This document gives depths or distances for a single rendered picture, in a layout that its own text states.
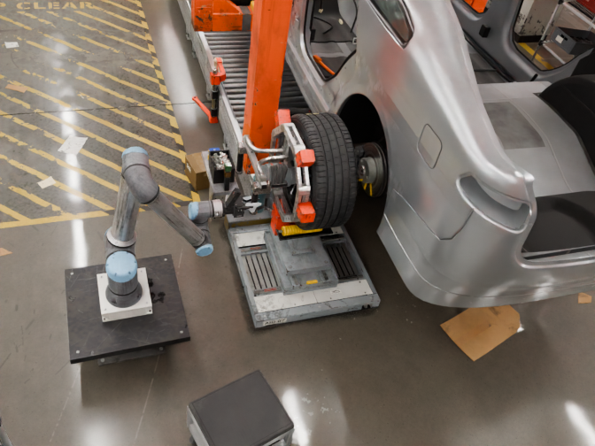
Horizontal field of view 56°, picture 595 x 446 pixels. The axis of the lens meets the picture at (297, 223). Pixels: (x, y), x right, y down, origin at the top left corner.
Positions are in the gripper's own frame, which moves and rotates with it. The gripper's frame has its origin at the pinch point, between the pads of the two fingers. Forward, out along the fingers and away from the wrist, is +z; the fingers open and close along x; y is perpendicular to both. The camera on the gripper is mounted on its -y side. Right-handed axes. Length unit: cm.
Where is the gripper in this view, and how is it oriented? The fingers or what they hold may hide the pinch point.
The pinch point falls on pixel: (258, 201)
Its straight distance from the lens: 300.7
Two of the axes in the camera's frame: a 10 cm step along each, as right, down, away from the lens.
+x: 2.9, 7.0, -6.5
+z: 9.5, -1.2, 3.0
